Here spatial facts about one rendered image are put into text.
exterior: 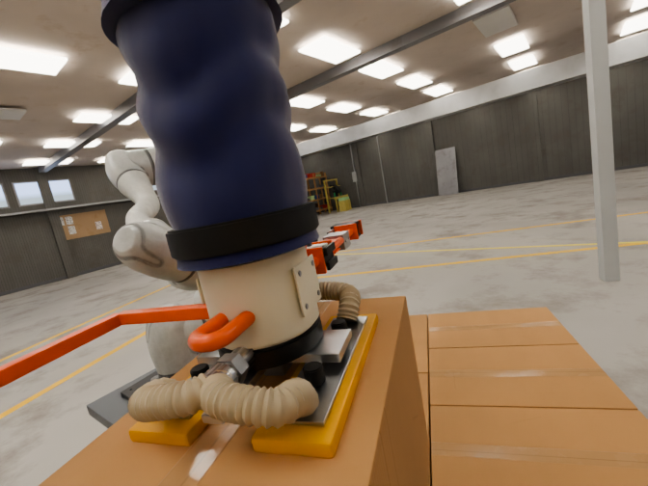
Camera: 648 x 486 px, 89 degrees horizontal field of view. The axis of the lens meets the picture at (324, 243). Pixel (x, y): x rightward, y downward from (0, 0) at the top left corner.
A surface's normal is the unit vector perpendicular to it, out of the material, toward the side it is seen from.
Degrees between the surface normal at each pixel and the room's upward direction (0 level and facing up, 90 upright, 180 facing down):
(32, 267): 90
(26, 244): 90
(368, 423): 1
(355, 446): 1
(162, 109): 69
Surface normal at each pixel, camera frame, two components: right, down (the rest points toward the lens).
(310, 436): -0.19, -0.97
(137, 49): -0.45, 0.22
